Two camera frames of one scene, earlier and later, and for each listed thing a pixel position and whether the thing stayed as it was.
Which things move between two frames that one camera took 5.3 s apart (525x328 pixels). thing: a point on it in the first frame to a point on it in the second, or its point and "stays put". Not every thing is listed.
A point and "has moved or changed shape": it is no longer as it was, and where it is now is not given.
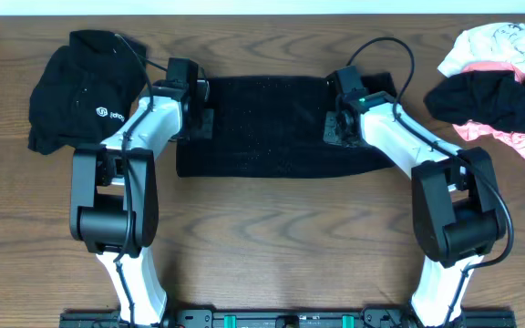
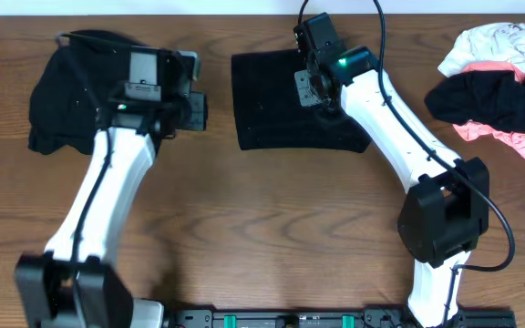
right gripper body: [334, 131] to [309, 87]
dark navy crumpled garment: [495, 98] stays put
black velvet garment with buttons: [273, 127] has moved or changed shape
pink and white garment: [503, 46] stays put
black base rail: [291, 318] stays put
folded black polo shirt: [83, 91] stays put
